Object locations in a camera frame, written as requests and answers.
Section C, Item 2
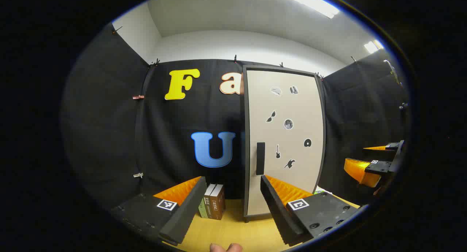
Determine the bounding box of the black backdrop cloth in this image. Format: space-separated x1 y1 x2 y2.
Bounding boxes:
60 24 411 212

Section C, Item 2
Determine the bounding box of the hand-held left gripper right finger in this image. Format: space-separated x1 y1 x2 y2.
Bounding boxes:
260 174 369 247

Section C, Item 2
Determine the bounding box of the long ceiling light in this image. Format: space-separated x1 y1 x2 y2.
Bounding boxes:
261 0 340 19

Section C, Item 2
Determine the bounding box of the small ceiling light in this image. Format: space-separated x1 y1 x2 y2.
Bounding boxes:
364 39 384 54

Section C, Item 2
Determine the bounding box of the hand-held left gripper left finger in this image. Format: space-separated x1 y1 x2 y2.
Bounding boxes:
111 176 208 246

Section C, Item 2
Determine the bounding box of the black cabinet door handle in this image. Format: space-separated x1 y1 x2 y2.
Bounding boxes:
256 142 266 176

